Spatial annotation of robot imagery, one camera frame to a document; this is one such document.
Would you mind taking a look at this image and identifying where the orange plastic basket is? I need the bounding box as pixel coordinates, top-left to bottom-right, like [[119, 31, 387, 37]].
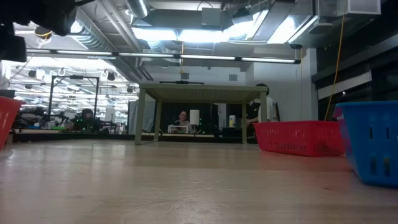
[[0, 95, 26, 152]]

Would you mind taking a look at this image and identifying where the red plastic basket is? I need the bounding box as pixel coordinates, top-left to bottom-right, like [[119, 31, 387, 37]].
[[253, 120, 345, 157]]

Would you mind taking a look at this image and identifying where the blue plastic basket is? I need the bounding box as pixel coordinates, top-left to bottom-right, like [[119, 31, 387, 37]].
[[332, 100, 398, 189]]

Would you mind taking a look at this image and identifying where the person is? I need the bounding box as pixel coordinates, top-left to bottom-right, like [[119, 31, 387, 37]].
[[73, 108, 100, 131], [247, 83, 276, 125], [172, 110, 191, 133]]

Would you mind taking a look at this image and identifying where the black LED light bar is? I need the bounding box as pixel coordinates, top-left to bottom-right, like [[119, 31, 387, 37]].
[[26, 48, 302, 65]]

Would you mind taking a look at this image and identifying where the black flat bar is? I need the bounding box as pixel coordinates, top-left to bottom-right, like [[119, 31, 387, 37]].
[[159, 80, 205, 85]]

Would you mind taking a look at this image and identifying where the white cylinder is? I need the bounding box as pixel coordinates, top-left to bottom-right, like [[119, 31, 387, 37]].
[[189, 109, 200, 126]]

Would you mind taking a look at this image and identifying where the green small table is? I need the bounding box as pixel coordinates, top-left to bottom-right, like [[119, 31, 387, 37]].
[[134, 82, 269, 146]]

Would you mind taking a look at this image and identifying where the grey ceiling junction box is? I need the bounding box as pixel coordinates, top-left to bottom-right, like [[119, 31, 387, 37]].
[[200, 7, 222, 27]]

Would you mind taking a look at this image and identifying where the white ceiling air unit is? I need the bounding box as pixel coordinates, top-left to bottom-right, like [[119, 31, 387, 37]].
[[317, 0, 382, 18]]

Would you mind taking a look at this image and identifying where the black ceiling device yellow cable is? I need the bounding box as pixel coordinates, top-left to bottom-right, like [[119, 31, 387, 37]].
[[34, 26, 54, 40]]

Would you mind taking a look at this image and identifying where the black metal frame stand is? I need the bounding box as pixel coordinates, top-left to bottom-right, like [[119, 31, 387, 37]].
[[48, 74, 100, 125]]

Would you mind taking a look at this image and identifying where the silver round air duct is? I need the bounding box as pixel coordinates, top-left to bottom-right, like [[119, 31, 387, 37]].
[[126, 0, 150, 19]]

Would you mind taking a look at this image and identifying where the white frame box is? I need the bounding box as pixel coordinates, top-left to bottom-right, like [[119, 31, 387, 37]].
[[167, 124, 189, 134]]

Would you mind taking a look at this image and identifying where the yellow hanging cable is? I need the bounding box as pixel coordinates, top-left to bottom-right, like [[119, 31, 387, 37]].
[[323, 0, 348, 122]]

